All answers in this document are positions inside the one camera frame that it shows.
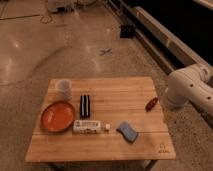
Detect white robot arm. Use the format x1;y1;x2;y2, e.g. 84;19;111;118
162;64;213;116

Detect white ceramic cup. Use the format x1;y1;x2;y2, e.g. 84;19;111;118
55;79;72;100

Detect black white striped block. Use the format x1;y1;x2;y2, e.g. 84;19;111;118
80;95;90;118

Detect wooden folding table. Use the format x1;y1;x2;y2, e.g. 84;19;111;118
25;77;176;163

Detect blue sponge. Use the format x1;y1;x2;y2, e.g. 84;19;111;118
116;122;138;143

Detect white labelled bottle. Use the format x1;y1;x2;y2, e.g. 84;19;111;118
73;120;111;134

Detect orange plate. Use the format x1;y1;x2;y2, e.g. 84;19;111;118
40;101;75;132

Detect black box on floor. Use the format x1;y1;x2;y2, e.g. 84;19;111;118
120;25;134;38

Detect grey device on floor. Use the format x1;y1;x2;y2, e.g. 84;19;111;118
47;0;74;13

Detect floor cable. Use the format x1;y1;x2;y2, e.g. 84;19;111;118
39;0;54;25

